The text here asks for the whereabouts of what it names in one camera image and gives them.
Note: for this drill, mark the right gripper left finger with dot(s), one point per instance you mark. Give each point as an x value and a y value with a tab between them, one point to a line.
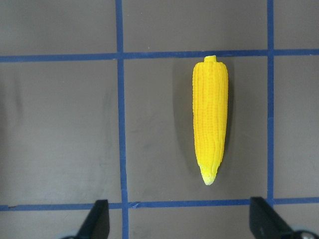
97	223

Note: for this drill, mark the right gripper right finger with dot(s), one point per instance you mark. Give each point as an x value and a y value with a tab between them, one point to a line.
266	223

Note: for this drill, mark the yellow corn cob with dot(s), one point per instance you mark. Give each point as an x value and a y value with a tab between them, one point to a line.
210	111

